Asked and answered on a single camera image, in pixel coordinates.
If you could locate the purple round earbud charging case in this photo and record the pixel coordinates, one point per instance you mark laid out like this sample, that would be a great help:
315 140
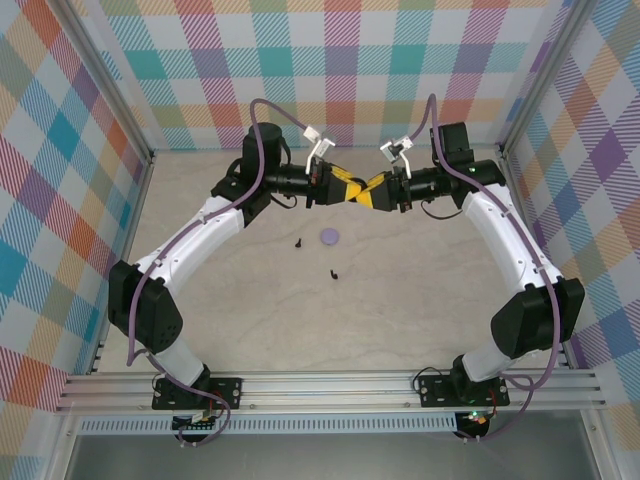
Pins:
330 236

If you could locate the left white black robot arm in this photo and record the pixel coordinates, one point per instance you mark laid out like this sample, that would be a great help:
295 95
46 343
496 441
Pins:
190 245

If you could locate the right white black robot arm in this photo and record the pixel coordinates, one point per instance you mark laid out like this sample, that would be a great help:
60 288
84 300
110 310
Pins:
500 235

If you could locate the grey metal panel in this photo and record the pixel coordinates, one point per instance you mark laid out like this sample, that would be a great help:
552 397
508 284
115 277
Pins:
325 460

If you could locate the right aluminium side rail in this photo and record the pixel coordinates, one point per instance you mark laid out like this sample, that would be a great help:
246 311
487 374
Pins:
524 210

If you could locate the aluminium side rail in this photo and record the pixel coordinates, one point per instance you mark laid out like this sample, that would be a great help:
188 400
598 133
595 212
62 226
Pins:
134 220
524 210

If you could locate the right aluminium frame post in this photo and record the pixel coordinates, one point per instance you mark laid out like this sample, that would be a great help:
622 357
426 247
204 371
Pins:
546 75

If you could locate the aluminium frame post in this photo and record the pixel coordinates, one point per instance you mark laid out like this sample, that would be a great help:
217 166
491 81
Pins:
546 75
123 95

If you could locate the left aluminium side rail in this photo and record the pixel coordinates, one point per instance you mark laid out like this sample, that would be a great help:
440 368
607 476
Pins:
134 220

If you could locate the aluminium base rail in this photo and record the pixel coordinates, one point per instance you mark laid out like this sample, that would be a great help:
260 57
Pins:
325 392

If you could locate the left aluminium frame post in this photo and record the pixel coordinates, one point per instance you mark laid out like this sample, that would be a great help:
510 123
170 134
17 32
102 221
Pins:
123 95

